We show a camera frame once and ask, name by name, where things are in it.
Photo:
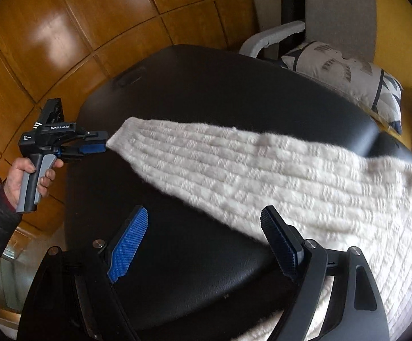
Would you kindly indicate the triangle pattern cushion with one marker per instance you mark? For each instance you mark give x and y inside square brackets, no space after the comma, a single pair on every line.
[333,67]

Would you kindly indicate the grey yellow blue sofa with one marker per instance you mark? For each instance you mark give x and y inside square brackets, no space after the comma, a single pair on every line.
[340,7]

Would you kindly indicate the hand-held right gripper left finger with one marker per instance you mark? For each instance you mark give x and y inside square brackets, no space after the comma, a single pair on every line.
[127,245]

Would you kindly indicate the person's left hand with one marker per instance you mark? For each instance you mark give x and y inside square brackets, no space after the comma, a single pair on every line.
[17,177]

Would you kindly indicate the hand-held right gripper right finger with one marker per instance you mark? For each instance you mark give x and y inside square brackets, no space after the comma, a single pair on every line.
[280,241]

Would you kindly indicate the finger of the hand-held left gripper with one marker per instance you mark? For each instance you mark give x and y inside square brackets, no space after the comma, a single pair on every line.
[96,135]
[92,148]

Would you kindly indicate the cream knitted scarf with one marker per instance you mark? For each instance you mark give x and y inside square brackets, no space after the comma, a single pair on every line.
[262,167]

